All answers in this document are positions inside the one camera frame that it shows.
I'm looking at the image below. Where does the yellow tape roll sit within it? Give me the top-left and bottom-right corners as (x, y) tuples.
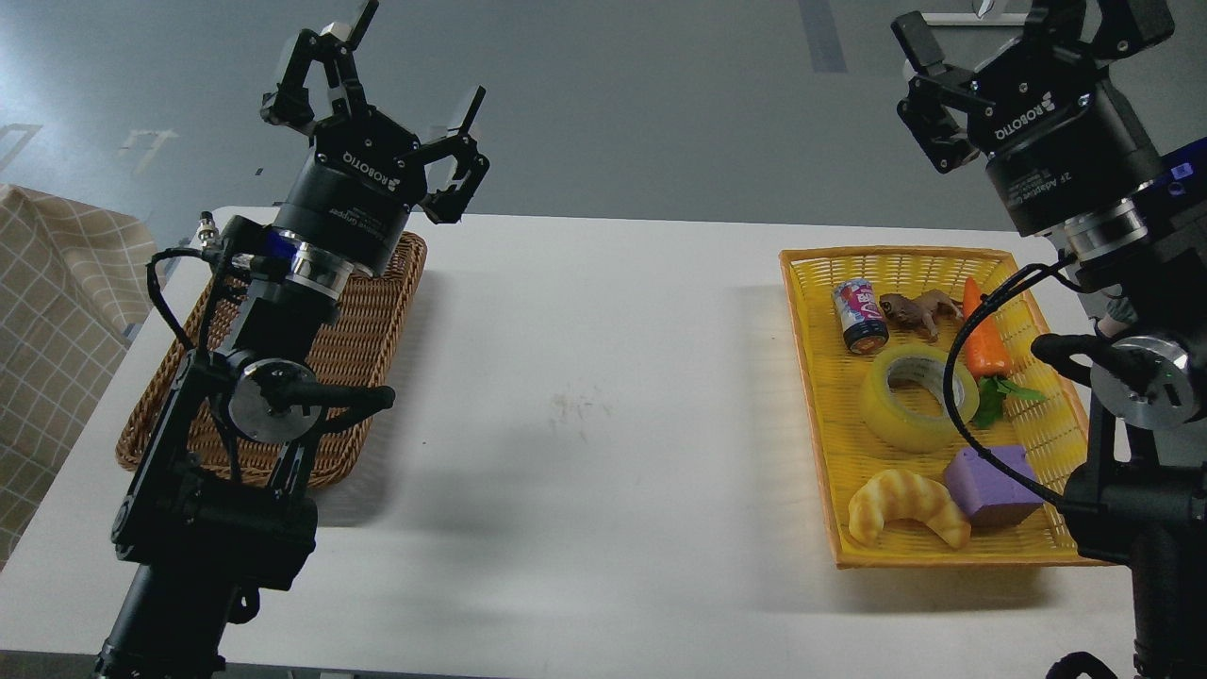
(856, 344), (980, 455)

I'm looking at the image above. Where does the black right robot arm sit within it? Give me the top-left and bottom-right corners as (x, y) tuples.
(891, 1), (1205, 678)

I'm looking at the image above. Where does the small drink can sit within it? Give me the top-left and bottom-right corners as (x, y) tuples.
(833, 276), (890, 356)

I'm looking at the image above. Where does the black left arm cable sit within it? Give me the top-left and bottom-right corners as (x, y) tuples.
(145, 247), (246, 482)

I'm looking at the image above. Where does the brown toy frog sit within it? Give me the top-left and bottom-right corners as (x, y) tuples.
(877, 289), (966, 344)

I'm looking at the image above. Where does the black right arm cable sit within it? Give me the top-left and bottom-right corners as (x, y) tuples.
(941, 250), (1104, 517)

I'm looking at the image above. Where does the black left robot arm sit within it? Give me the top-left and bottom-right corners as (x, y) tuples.
(91, 1), (488, 678)

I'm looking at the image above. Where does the white floor stand base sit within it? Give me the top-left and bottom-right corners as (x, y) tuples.
(921, 1), (1030, 27)

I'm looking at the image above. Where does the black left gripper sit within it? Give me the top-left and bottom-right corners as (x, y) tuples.
(260, 0), (490, 276)

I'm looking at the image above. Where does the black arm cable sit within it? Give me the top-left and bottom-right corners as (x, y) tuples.
(145, 247), (246, 482)
(941, 250), (1104, 517)

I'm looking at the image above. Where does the orange toy carrot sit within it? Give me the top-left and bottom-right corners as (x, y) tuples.
(963, 315), (1045, 428)

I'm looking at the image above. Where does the purple foam cube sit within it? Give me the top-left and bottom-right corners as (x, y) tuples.
(941, 447), (1044, 529)

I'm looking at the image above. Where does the brown wicker basket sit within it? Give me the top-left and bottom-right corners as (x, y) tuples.
(115, 232), (428, 490)

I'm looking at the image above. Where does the yellow plastic basket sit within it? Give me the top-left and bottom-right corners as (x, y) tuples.
(779, 245), (1104, 569)

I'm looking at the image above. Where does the toy croissant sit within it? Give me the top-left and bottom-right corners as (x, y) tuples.
(849, 470), (970, 550)

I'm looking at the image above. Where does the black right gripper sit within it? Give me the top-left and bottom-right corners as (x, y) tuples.
(891, 1), (1174, 236)

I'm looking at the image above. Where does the beige checkered cloth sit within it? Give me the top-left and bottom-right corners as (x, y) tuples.
(1, 185), (156, 560)

